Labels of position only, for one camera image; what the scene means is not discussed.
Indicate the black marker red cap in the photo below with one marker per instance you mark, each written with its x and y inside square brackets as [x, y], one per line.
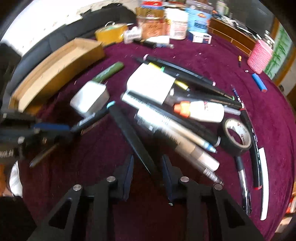
[254, 152]

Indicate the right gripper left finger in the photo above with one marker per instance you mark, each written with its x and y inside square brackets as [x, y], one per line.
[123, 175]

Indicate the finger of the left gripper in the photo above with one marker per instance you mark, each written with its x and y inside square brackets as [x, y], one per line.
[51, 127]

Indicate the small yellow black item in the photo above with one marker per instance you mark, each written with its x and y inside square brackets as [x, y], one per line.
[239, 61]

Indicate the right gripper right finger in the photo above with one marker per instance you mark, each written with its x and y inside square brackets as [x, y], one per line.
[171, 177]

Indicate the black lipstick tube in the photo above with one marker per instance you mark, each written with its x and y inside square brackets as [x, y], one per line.
[152, 45]

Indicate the small white blue box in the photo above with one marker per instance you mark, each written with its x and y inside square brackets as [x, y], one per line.
[198, 37]

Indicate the cardboard tray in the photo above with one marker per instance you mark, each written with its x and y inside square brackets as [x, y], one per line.
[53, 73]

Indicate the blue ballpoint pen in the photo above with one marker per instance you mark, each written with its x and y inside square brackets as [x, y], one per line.
[237, 96]

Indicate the silver marker pen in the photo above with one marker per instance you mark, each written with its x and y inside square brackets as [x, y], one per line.
[171, 125]

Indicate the clear gel pen black grip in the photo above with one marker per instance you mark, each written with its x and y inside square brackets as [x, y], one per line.
[246, 199]

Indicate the black leather sofa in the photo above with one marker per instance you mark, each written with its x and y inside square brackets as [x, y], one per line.
[84, 28]

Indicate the white paint marker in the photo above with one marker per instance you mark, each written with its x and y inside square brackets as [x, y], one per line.
[191, 152]

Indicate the white glue bottle orange cap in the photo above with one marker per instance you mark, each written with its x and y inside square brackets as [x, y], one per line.
[203, 111]

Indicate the black electrical tape roll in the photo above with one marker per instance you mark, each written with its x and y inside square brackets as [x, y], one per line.
[235, 137]

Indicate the pink knitted bottle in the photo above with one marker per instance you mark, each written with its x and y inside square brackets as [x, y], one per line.
[261, 54]

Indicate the white metal cube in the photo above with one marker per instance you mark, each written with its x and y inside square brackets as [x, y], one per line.
[90, 98]

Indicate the yellow highlighter pen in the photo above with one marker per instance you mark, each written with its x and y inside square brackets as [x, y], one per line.
[180, 84]

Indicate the clear jar red lid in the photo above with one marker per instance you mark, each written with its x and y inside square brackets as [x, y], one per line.
[151, 19]

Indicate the yellow tape roll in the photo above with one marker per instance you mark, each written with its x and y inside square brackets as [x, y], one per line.
[111, 33]

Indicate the white plastic jar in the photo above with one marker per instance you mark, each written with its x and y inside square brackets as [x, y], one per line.
[178, 23]

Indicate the black marker blue tip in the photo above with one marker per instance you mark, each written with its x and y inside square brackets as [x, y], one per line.
[91, 121]

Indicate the blue white canister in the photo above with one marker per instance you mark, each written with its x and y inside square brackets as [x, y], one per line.
[199, 16]

